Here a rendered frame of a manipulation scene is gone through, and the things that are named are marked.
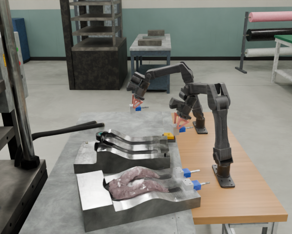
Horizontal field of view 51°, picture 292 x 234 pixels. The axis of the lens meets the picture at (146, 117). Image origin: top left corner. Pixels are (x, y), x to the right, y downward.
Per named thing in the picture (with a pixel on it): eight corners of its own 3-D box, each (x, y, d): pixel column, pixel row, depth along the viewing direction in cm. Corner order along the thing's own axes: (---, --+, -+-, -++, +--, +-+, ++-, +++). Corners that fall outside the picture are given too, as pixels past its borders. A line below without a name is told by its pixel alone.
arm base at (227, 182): (222, 173, 144) (237, 173, 145) (212, 153, 163) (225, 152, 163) (221, 188, 147) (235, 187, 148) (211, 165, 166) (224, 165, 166)
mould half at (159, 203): (177, 175, 157) (177, 157, 153) (200, 206, 134) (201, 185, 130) (78, 194, 144) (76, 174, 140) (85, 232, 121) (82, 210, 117)
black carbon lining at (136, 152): (156, 143, 176) (156, 128, 173) (158, 157, 161) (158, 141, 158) (96, 144, 176) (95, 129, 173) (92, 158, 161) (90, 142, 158)
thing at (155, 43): (169, 68, 716) (169, 28, 682) (170, 94, 541) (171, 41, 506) (139, 68, 721) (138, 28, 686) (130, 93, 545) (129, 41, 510)
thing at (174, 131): (191, 129, 184) (191, 121, 182) (194, 133, 180) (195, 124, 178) (170, 132, 182) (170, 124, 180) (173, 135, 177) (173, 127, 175)
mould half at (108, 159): (166, 148, 184) (167, 128, 179) (169, 172, 160) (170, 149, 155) (83, 150, 184) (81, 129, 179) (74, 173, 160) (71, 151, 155)
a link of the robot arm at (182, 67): (142, 72, 201) (188, 61, 192) (145, 69, 209) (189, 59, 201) (148, 90, 205) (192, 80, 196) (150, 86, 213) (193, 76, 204)
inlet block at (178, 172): (196, 172, 155) (197, 163, 153) (201, 178, 150) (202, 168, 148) (172, 177, 151) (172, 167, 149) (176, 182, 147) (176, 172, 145)
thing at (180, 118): (173, 128, 173) (181, 114, 171) (169, 124, 179) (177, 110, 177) (183, 133, 175) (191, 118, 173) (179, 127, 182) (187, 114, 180)
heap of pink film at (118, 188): (158, 173, 149) (158, 159, 146) (171, 194, 133) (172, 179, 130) (105, 183, 142) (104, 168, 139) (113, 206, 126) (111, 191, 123)
